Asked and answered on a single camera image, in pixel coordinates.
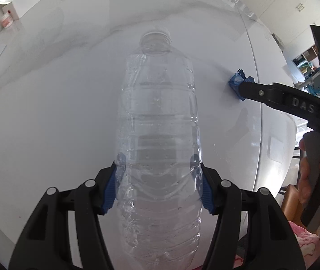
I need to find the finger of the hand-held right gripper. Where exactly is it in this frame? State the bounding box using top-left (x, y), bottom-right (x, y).
top-left (239, 81), bottom-right (285, 107)

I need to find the blue wrapper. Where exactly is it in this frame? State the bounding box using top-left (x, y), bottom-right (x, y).
top-left (228, 69), bottom-right (254, 102)

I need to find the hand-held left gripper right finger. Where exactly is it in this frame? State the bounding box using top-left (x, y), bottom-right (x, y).
top-left (190, 154), bottom-right (306, 270)

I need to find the white box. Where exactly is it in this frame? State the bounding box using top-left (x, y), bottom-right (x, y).
top-left (9, 0), bottom-right (23, 21)

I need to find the pink floral blanket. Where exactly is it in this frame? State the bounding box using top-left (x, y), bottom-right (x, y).
top-left (233, 221), bottom-right (320, 270)

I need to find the wooden wall shelf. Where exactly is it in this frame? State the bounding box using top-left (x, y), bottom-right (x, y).
top-left (291, 45), bottom-right (320, 90)

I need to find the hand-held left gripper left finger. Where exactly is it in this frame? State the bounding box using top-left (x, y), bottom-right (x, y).
top-left (8, 153), bottom-right (126, 270)

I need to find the clear plastic bottle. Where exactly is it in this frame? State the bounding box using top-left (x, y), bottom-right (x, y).
top-left (114, 25), bottom-right (203, 269)

